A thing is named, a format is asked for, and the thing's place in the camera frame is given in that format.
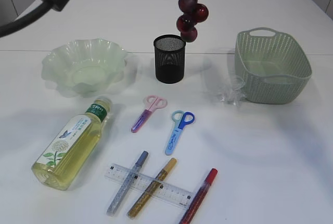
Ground clear plastic sheet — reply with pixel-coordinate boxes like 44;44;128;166
216;75;246;107

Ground dark red grape bunch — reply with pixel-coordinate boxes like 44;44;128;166
176;0;209;43

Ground green tea bottle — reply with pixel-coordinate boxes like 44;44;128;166
32;96;112;191

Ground black mesh pen holder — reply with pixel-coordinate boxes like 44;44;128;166
153;34;186;84

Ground blue glitter pen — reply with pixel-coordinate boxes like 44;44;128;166
107;151;148;216

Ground gold glitter pen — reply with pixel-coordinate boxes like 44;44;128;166
127;158;177;218

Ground green wavy plastic plate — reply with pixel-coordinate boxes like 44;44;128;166
41;39;129;95

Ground clear plastic ruler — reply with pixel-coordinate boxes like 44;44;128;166
105;164;194;209

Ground red glitter pen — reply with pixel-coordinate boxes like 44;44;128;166
179;168;218;224

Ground green woven plastic basket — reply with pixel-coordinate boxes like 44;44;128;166
235;28;312;104

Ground pink capped scissors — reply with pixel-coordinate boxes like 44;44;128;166
131;95;168;133

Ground blue capped scissors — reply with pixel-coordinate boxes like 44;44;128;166
164;110;195;156

